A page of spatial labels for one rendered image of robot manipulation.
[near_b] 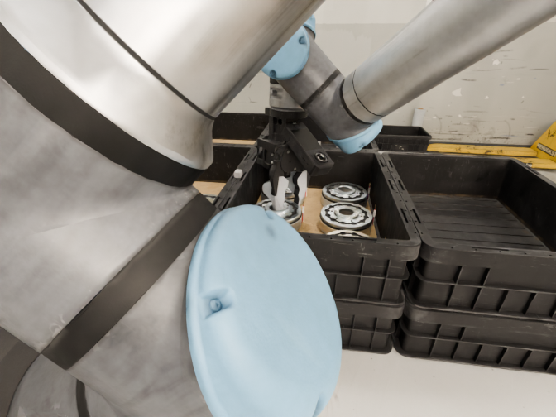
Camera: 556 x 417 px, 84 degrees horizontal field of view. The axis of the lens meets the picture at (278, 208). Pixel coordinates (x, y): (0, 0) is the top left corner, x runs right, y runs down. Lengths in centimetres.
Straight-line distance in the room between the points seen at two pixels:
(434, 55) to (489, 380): 49
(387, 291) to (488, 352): 20
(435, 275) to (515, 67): 395
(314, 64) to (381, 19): 347
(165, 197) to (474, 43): 30
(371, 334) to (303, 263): 38
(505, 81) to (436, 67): 398
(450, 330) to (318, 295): 40
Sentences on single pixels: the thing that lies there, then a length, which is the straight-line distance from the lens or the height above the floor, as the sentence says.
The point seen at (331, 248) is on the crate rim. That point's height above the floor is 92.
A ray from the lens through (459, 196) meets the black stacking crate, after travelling 88.
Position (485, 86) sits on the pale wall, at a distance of 427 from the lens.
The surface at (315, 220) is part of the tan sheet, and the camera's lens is 66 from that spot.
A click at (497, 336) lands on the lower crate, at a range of 61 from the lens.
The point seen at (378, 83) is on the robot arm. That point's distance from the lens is 41.
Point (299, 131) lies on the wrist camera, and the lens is 59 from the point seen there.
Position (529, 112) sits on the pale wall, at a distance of 455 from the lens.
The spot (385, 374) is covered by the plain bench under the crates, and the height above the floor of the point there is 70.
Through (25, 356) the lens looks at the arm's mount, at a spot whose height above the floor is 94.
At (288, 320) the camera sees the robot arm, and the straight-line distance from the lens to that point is 16.
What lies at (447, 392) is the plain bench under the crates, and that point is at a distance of 60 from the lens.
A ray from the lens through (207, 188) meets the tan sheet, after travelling 82.
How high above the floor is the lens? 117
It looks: 28 degrees down
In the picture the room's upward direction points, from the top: straight up
